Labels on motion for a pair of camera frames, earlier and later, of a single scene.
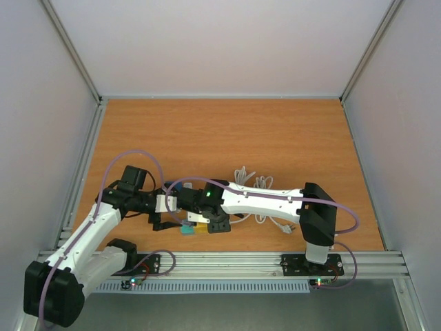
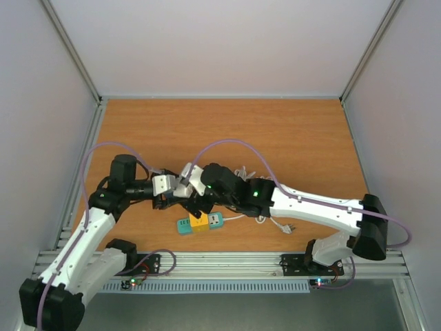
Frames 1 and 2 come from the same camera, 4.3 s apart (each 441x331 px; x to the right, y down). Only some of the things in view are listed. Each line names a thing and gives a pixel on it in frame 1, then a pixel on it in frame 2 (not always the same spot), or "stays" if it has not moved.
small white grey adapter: x=194 y=217 → x=195 y=178
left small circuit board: x=127 y=284 stays
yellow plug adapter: x=202 y=228 stays
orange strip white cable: x=241 y=175 stays
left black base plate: x=147 y=264 stays
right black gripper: x=225 y=223 → x=198 y=205
